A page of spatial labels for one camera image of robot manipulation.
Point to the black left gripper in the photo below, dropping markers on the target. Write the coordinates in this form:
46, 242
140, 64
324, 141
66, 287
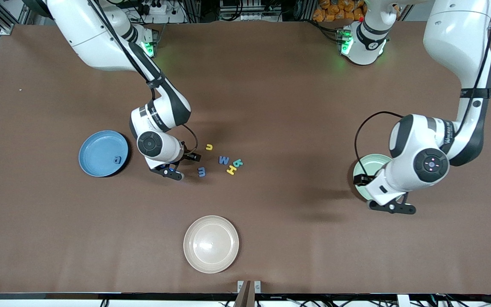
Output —
361, 179

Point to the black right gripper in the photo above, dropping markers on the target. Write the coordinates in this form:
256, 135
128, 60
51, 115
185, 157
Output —
189, 156

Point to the blue lowercase letter m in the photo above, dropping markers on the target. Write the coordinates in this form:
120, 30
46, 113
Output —
202, 172

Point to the blue uppercase letter M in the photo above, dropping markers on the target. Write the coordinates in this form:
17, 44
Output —
224, 160

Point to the yellow uppercase letter H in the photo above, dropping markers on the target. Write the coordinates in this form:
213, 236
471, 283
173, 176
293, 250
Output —
231, 170

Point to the teal letter b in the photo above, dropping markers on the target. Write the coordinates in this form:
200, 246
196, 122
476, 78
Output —
238, 163

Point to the blue lowercase letter a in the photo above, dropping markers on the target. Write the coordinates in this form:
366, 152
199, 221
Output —
117, 160

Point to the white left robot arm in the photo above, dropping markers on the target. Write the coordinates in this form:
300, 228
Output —
454, 38

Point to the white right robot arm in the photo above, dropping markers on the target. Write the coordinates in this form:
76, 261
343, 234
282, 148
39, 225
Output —
92, 38

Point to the pale green plate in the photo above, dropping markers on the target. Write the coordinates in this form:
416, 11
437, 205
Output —
367, 164

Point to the beige plate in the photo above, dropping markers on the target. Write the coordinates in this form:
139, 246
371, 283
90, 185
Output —
211, 244

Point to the blue plate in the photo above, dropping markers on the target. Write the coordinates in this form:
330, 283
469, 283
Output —
98, 153

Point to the white power strip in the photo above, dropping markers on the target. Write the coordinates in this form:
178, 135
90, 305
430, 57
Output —
158, 7

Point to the grey electronics rack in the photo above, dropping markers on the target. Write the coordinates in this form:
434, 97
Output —
245, 8

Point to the orange packaged goods pile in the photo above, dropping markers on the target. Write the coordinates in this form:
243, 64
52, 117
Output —
335, 10

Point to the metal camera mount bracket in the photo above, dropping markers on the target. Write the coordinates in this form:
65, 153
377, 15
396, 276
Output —
249, 294

